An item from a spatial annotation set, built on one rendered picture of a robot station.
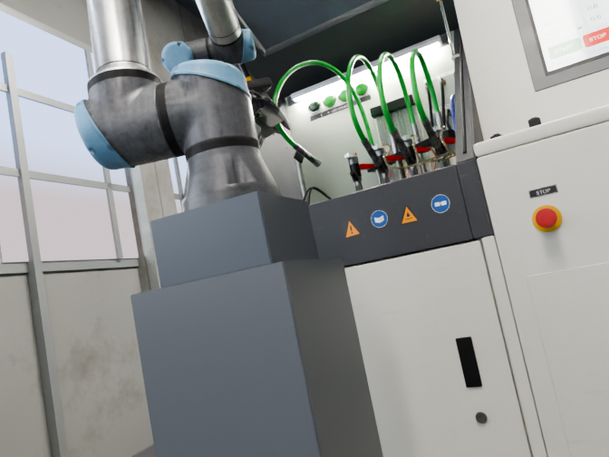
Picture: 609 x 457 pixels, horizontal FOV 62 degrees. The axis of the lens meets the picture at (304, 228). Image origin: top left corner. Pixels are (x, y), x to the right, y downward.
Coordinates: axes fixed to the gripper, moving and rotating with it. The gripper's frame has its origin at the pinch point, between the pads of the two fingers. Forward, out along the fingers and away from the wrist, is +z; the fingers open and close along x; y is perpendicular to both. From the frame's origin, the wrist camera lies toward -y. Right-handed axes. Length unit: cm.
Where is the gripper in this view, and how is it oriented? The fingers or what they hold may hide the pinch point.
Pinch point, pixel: (285, 127)
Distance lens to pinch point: 140.9
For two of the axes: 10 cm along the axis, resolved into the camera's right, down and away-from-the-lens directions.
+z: 8.1, 5.7, 1.1
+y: -4.3, 7.1, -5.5
